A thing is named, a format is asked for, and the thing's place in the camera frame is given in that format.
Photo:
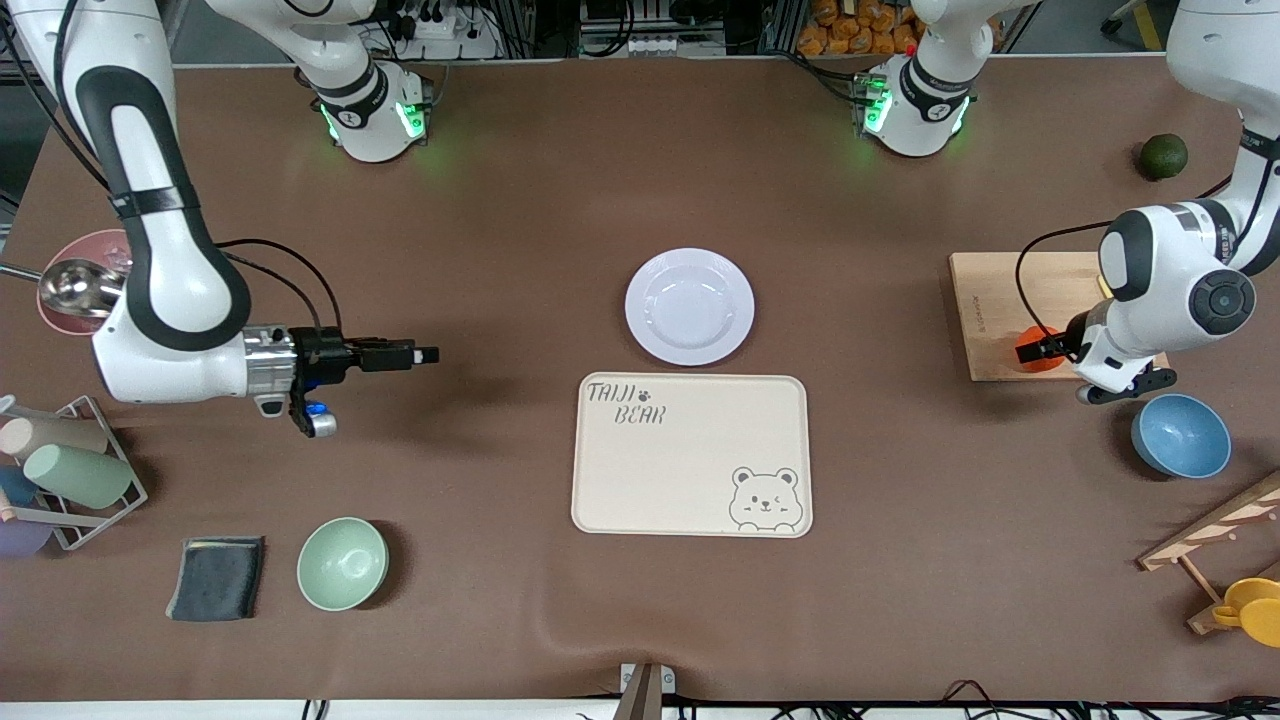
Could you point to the white round plate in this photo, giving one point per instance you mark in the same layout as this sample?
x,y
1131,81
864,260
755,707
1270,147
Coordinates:
x,y
690,306

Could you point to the mint green cup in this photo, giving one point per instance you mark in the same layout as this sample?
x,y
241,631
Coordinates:
x,y
80,476

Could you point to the pink bowl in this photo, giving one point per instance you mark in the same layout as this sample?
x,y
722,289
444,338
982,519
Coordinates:
x,y
90,245

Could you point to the wooden hanging rack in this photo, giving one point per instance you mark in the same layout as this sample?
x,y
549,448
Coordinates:
x,y
1215,530

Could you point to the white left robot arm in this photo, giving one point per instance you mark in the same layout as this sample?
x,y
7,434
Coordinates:
x,y
1170,290

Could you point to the dark green lime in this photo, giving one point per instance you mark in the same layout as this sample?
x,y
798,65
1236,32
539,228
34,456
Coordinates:
x,y
1163,157

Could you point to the metal table edge bracket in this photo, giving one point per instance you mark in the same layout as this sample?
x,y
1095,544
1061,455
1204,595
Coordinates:
x,y
646,690

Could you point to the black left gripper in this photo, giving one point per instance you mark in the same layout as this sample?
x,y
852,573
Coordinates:
x,y
1057,346

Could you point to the blue cup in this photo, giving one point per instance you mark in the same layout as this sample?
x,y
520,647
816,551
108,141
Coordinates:
x,y
15,487

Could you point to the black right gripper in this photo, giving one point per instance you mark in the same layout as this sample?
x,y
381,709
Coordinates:
x,y
322,356

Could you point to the cream bear print tray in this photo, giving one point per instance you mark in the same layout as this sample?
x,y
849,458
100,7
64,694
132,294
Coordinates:
x,y
690,470

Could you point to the shiny metal scoop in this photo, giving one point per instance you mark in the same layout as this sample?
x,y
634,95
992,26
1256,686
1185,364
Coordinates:
x,y
80,287

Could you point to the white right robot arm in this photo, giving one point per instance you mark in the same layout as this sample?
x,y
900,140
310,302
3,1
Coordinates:
x,y
180,300

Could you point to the pile of orange fruit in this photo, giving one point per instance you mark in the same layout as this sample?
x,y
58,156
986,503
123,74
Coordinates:
x,y
860,30

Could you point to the dark grey folded cloth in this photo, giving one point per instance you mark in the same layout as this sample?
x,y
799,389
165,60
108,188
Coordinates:
x,y
215,580

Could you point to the pale green bowl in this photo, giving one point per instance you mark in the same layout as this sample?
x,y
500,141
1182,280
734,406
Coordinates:
x,y
342,564

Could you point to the white power strip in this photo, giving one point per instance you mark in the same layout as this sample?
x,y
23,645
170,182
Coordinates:
x,y
445,35

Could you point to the orange mandarin fruit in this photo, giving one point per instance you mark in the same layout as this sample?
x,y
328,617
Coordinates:
x,y
1045,366

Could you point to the wooden cutting board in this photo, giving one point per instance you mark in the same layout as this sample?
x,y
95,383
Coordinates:
x,y
990,300

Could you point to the blue bowl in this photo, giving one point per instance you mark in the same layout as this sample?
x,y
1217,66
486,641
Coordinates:
x,y
1182,437

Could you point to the beige cup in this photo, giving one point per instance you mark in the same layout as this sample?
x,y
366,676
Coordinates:
x,y
55,435

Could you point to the lilac cup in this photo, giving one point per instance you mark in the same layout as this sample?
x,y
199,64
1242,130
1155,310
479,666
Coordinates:
x,y
20,538

